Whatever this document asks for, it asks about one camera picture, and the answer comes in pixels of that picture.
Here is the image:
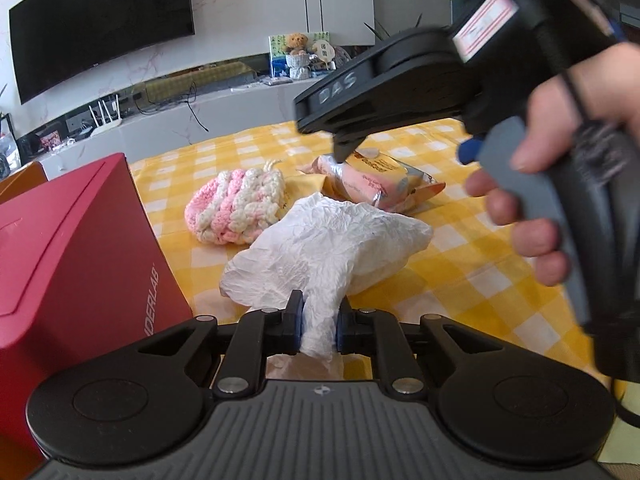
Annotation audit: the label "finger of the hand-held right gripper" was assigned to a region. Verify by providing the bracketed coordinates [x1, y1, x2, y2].
[292, 26, 482, 136]
[332, 132, 372, 164]

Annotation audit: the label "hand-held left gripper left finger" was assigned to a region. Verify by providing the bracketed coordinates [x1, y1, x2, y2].
[135, 290, 306, 395]

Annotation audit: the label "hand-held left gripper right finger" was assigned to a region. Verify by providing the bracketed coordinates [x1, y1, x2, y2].
[336, 297, 506, 394]

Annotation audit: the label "white plastic bag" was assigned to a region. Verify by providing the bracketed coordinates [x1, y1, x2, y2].
[219, 192, 434, 362]

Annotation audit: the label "orange cardboard box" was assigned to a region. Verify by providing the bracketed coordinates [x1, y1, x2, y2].
[0, 162, 49, 479]

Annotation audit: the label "person's right hand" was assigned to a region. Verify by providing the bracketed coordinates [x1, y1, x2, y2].
[465, 41, 640, 287]

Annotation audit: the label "orange pink snack packet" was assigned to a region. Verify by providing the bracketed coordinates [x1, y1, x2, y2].
[299, 148, 447, 214]

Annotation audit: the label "long leaf potted plant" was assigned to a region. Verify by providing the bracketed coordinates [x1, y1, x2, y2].
[364, 19, 403, 47]

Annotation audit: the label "round paper fan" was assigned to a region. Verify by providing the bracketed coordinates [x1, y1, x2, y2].
[310, 35, 337, 69]

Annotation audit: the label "white knitted pot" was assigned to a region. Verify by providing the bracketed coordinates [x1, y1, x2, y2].
[285, 54, 311, 80]

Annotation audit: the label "small brown teddy bear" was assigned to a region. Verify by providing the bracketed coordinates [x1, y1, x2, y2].
[284, 32, 310, 57]

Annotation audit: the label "white marble media console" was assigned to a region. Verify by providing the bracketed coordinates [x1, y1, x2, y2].
[37, 50, 383, 182]

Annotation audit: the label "pink white crocheted hat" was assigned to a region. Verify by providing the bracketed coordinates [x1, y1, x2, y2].
[183, 158, 286, 247]

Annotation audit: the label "yellow checkered tablecloth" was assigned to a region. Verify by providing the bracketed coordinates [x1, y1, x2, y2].
[125, 117, 640, 480]

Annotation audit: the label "red box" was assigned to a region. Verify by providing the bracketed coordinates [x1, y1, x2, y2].
[0, 152, 197, 461]

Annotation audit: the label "white wifi router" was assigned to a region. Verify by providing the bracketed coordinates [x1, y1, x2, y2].
[88, 93, 124, 134]

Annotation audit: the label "black wrist strap cord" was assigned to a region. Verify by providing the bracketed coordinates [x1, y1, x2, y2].
[557, 67, 596, 133]

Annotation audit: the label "black cables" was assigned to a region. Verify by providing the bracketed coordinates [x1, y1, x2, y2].
[134, 81, 212, 134]

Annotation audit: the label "black wall television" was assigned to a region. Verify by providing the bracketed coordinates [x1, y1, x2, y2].
[9, 0, 196, 106]

